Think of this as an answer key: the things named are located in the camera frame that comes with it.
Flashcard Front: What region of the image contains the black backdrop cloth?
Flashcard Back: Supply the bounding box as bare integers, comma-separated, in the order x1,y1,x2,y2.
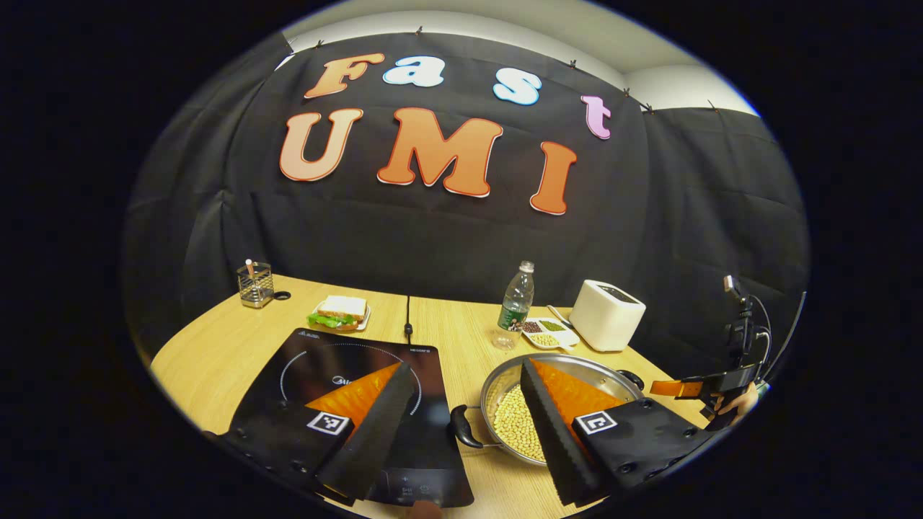
123,32,810,379

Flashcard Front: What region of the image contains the white divided dish of beans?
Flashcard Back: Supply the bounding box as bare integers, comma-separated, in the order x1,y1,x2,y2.
521,317,580,352

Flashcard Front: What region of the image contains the clear plastic water bottle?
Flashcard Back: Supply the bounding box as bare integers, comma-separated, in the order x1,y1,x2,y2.
493,261,536,351

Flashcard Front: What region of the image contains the sandwich with lettuce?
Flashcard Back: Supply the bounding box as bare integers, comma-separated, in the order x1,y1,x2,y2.
309,296,367,330

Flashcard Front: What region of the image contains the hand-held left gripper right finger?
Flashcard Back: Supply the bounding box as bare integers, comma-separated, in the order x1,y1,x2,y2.
521,358,722,507

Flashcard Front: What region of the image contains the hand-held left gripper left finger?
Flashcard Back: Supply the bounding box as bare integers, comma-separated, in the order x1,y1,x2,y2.
216,362,419,502

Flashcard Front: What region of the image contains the wire mesh utensil holder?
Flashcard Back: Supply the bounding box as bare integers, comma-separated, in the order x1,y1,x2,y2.
237,261,275,309

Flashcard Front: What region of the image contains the pile of soybeans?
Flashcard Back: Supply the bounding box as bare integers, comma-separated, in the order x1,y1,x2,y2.
493,384,549,462

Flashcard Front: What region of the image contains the black induction cooktop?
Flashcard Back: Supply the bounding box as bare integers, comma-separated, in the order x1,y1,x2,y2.
227,328,475,507

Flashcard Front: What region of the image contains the white toaster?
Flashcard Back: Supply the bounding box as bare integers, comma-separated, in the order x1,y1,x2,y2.
568,280,647,352

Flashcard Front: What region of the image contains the steel pot with black handles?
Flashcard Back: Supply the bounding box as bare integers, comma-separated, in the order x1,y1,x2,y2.
449,353,646,466

